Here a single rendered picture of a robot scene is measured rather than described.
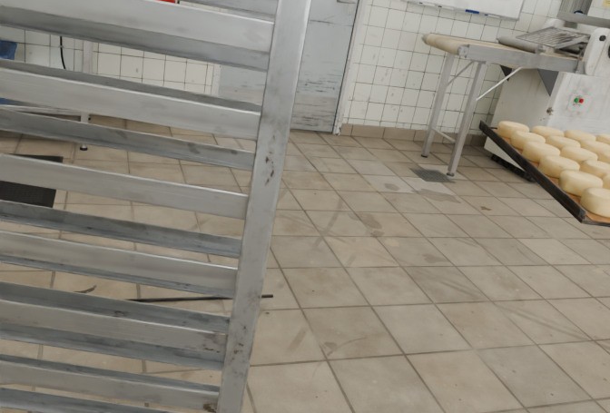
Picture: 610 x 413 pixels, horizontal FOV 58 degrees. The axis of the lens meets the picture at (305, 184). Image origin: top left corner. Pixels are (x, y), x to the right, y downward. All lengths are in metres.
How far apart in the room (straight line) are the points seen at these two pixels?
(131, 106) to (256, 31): 0.15
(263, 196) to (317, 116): 4.00
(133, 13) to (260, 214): 0.23
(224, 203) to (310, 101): 3.92
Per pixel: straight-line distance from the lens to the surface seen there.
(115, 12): 0.58
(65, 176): 0.64
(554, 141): 0.95
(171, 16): 0.56
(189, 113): 0.57
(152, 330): 0.70
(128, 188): 0.62
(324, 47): 4.44
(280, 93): 0.53
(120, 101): 0.59
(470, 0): 4.91
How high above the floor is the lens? 1.21
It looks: 21 degrees down
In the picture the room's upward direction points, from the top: 11 degrees clockwise
